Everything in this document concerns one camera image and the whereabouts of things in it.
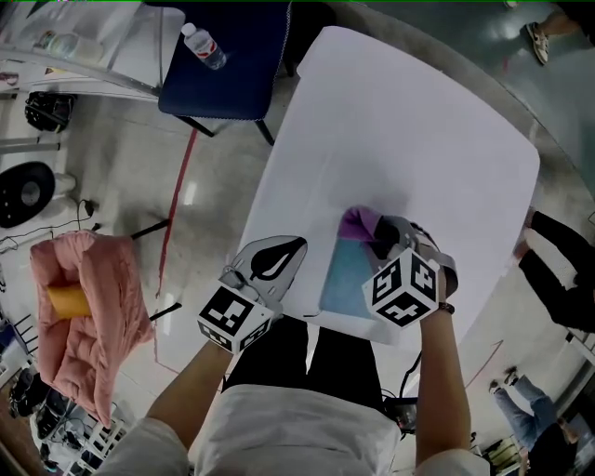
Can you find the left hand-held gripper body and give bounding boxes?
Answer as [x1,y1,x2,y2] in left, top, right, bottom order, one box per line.
[197,234,309,355]

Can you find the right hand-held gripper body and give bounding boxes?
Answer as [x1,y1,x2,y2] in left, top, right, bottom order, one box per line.
[362,217,459,329]

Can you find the purple cloth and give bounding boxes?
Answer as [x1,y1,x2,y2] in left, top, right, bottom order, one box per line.
[337,205,385,245]

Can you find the blue notebook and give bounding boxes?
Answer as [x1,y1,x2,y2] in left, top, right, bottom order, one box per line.
[302,239,387,322]

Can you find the person's left forearm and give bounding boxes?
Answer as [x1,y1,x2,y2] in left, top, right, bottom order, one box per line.
[146,341,233,452]

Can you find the person's right forearm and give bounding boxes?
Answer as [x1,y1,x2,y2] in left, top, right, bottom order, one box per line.
[415,304,471,469]

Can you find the person's black trousers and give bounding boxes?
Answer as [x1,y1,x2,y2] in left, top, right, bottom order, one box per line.
[221,315,387,413]

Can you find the white tablecloth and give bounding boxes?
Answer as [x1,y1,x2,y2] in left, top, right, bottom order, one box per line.
[236,25,541,348]

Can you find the red floor tape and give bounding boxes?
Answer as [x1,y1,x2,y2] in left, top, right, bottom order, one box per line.
[156,129,197,298]
[464,338,506,390]

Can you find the black waist box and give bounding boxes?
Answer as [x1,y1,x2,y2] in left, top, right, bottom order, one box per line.
[383,397,419,436]

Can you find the pink cushioned chair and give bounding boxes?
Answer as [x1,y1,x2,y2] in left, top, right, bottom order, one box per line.
[30,218,182,429]

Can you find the person's white shirt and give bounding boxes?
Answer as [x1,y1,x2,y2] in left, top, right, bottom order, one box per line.
[92,383,492,476]

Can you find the orange cylinder pillow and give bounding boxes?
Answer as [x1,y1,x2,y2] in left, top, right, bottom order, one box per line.
[46,285,93,321]

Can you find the dark blue chair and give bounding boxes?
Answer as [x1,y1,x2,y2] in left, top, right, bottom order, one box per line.
[143,0,293,148]

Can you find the black equipment pile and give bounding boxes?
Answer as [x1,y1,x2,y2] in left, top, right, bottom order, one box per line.
[8,366,85,470]

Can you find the clear plastic water bottle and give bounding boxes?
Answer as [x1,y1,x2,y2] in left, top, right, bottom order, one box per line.
[180,21,228,72]

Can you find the black round device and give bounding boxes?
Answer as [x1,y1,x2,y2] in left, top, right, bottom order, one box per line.
[0,161,78,230]

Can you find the white metal shelf rack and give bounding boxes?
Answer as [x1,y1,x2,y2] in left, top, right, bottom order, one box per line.
[0,0,187,101]

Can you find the black bag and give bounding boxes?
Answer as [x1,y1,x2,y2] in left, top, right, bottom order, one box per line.
[23,90,76,135]

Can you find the yellow-green plastic container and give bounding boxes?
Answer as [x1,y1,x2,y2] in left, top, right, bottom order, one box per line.
[34,30,104,61]

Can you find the white wire rack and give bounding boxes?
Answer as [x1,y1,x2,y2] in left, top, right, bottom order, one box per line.
[78,413,126,466]

